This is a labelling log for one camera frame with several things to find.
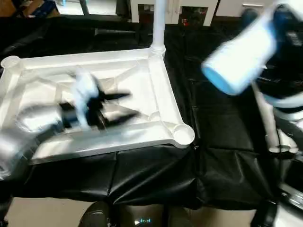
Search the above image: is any white plastic table top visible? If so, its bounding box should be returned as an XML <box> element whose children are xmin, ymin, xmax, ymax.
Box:
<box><xmin>0</xmin><ymin>47</ymin><xmax>196</xmax><ymax>166</ymax></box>

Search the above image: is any white glass door cabinet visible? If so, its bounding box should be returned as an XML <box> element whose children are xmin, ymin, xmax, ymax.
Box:
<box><xmin>130</xmin><ymin>0</ymin><xmax>219</xmax><ymax>26</ymax></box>

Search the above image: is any black work mat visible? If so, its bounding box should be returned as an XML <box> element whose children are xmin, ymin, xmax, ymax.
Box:
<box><xmin>0</xmin><ymin>14</ymin><xmax>303</xmax><ymax>211</ymax></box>

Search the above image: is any silver robot right leg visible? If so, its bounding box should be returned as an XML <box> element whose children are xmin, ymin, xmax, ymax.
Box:
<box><xmin>163</xmin><ymin>204</ymin><xmax>190</xmax><ymax>227</ymax></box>

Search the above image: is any blue box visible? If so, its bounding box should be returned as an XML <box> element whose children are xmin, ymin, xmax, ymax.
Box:
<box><xmin>27</xmin><ymin>0</ymin><xmax>60</xmax><ymax>17</ymax></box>

